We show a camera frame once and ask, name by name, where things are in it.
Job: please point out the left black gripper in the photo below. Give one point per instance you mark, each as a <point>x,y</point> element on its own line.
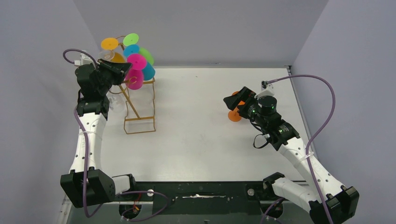
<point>108,71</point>

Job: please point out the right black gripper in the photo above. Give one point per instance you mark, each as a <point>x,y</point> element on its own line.
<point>246,103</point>

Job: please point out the orange plastic wine glass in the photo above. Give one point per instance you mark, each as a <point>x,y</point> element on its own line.
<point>234,114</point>

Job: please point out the magenta plastic wine glass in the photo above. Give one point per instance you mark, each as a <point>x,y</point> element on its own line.
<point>135,76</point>

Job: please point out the blue plastic wine glass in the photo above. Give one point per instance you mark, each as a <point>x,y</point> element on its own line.
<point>149,72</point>

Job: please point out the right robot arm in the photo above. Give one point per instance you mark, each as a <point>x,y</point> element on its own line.
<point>327,200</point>

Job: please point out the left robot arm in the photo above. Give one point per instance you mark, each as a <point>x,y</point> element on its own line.
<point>86,184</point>

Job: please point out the clear wine glass lower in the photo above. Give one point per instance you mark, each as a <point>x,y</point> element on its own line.
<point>117,103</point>

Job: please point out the clear wine glass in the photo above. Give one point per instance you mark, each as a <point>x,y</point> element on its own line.
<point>107,55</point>
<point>117,103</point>

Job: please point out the clear wine glass upper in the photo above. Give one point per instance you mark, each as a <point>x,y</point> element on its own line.
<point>107,55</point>

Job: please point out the yellow-orange plastic wine glass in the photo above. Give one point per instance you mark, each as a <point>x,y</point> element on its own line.
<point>112,44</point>

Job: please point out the green plastic wine glass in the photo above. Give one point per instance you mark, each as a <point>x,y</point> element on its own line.
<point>131,46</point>

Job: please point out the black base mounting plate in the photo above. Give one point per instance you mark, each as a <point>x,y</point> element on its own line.
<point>200,198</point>

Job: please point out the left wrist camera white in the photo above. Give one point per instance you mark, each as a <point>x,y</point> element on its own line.
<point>83,60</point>

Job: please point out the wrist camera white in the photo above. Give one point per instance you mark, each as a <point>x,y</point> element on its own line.
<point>267,89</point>
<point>83,60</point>

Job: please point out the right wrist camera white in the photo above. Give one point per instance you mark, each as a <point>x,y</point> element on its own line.
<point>267,89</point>

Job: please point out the gold wire glass rack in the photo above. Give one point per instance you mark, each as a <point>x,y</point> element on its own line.
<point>140,108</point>

